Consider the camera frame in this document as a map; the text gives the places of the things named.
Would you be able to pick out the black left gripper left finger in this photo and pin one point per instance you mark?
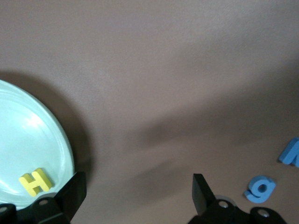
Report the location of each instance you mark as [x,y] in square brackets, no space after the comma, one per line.
[70,198]

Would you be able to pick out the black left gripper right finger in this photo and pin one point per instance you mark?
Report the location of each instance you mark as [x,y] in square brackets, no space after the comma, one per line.
[201,198]

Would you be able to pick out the blue foam letter g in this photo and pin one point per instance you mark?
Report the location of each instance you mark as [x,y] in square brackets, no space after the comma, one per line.
[252,193]

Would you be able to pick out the blue foam letter W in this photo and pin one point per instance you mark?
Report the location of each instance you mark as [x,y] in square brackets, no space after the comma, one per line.
[290,154]

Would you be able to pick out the yellow foam letter H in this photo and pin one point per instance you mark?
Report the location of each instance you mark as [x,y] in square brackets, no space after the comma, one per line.
[30,184]

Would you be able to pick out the green plate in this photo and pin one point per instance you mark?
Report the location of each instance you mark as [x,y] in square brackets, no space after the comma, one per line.
[23,140]

